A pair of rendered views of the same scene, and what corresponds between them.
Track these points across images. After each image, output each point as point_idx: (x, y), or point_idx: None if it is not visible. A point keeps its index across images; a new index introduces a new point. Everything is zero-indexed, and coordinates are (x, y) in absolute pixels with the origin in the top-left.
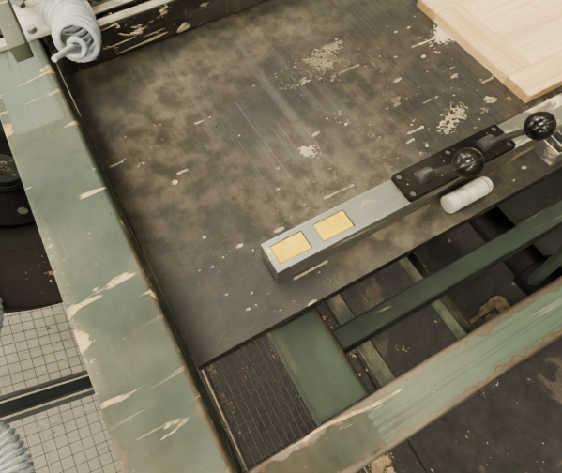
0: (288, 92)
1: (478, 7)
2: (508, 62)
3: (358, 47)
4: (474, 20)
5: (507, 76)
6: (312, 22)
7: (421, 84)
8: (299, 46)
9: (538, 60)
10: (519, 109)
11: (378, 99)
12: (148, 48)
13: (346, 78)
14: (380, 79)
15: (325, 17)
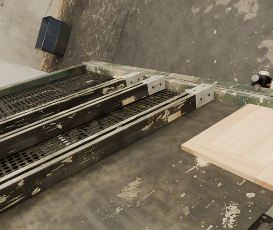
0: (107, 221)
1: (218, 143)
2: (249, 168)
3: (152, 179)
4: (218, 149)
5: (254, 177)
6: (121, 171)
7: (200, 195)
8: (113, 187)
9: (268, 163)
10: None
11: (173, 211)
12: (10, 210)
13: (147, 201)
14: (171, 197)
15: (127, 166)
